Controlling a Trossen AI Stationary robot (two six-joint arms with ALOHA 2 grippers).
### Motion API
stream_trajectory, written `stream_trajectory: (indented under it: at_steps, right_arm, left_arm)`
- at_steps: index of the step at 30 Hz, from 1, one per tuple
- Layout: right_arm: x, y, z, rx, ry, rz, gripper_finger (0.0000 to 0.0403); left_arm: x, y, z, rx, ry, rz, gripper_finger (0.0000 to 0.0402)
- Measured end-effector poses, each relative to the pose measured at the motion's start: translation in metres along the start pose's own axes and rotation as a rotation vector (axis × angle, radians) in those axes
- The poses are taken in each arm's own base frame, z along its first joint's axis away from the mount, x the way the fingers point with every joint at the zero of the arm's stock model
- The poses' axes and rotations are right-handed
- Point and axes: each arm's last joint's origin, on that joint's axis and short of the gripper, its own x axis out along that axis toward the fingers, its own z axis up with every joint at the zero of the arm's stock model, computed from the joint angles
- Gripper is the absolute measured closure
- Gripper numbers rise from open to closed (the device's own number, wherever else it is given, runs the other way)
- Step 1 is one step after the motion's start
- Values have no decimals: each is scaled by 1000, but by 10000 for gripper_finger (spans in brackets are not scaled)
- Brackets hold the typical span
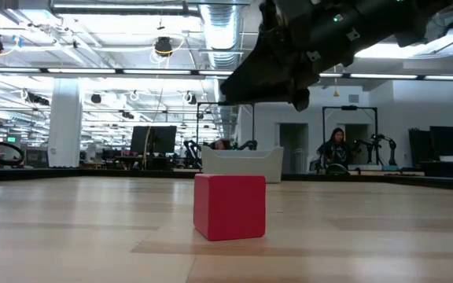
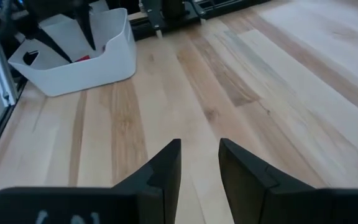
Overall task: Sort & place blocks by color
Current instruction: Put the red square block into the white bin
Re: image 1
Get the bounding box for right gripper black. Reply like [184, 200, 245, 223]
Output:
[220, 0, 373, 113]

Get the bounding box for grey plastic bin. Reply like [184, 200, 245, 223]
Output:
[201, 145, 285, 184]

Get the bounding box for black background monitor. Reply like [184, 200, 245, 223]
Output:
[130, 125, 178, 155]

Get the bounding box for red cube block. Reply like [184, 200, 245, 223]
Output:
[193, 174, 267, 242]

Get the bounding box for black background screens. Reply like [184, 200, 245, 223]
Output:
[408, 125, 453, 168]

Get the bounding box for white square column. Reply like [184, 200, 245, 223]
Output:
[47, 80, 83, 169]

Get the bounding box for silver ventilation duct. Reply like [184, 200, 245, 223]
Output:
[198, 0, 247, 70]

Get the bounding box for black background station frame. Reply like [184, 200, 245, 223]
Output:
[322, 105, 379, 166]

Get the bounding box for black aluminium table frame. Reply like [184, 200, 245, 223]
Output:
[0, 166, 453, 193]

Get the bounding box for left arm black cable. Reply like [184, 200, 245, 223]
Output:
[0, 135, 26, 167]

